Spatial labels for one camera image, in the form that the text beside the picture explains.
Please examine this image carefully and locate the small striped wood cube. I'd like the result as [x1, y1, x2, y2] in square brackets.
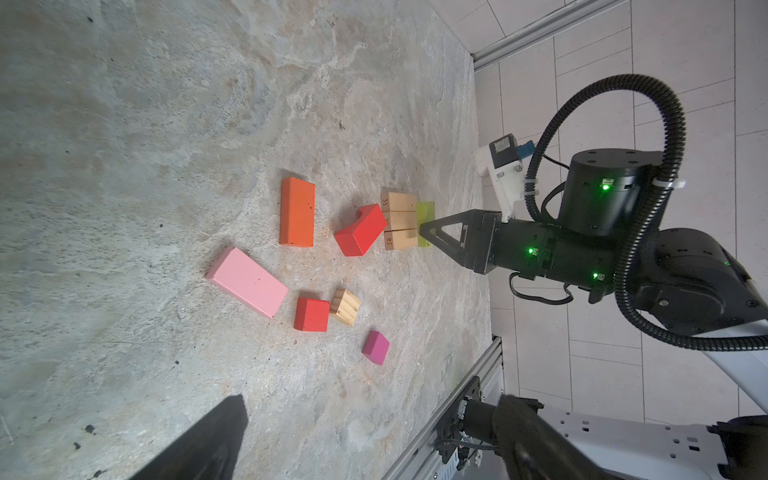
[330, 288, 362, 326]

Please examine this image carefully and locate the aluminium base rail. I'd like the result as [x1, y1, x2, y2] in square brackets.
[383, 337, 507, 479]

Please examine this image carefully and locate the small red cube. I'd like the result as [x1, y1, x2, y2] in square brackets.
[294, 297, 330, 332]

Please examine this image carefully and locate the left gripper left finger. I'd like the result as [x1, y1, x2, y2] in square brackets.
[132, 395, 248, 480]

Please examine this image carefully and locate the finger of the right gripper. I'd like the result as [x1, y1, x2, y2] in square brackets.
[419, 227, 480, 273]
[419, 210, 473, 243]

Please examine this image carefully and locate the lime green block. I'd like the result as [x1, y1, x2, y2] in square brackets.
[416, 201, 435, 248]

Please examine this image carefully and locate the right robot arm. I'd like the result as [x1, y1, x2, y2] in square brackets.
[420, 145, 767, 479]

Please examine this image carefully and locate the orange wood block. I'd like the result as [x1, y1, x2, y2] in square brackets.
[279, 177, 316, 248]

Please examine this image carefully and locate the red arch block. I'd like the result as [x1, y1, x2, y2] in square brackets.
[334, 204, 387, 257]

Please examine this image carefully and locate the magenta cube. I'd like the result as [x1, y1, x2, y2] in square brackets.
[362, 330, 390, 365]

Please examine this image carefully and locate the pink wood block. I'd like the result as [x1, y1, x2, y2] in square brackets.
[205, 246, 288, 318]

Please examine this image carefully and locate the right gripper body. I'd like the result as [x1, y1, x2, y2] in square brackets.
[464, 209, 618, 303]

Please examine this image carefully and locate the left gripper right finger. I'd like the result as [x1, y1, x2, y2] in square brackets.
[491, 395, 612, 479]

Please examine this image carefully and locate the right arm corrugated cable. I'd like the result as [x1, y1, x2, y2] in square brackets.
[523, 73, 768, 353]

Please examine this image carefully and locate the natural wood plank block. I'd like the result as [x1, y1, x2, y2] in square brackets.
[381, 191, 418, 212]

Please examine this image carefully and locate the natural wood long block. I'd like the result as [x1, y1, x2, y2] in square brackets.
[384, 229, 418, 250]

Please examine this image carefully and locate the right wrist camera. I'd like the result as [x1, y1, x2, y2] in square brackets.
[473, 134, 537, 223]

